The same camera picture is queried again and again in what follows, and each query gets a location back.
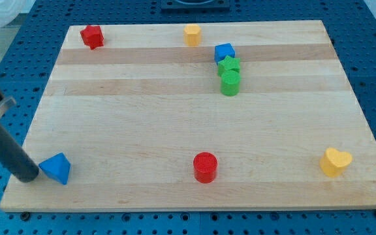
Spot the blue triangle block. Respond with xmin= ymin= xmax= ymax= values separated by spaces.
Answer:
xmin=39 ymin=153 xmax=71 ymax=185

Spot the red cylinder block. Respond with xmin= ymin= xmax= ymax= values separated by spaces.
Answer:
xmin=193 ymin=152 xmax=218 ymax=183

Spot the green cylinder block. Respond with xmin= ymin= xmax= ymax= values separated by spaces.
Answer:
xmin=220 ymin=70 xmax=241 ymax=97

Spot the wooden board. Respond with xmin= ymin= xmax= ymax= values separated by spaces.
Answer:
xmin=0 ymin=20 xmax=376 ymax=212

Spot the green star block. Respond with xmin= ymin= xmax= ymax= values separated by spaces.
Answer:
xmin=217 ymin=55 xmax=241 ymax=76

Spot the blue cube block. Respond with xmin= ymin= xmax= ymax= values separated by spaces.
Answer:
xmin=214 ymin=43 xmax=236 ymax=63

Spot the yellow hexagon block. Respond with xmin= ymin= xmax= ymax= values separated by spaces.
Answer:
xmin=183 ymin=23 xmax=202 ymax=46

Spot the red star block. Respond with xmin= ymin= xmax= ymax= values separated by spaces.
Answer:
xmin=80 ymin=25 xmax=104 ymax=50

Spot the yellow heart block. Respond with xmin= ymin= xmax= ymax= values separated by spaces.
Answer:
xmin=319 ymin=147 xmax=353 ymax=178

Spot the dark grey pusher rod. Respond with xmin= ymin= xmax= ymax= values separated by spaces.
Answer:
xmin=0 ymin=78 xmax=40 ymax=183

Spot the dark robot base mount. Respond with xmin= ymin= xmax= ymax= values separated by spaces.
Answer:
xmin=161 ymin=0 xmax=230 ymax=11

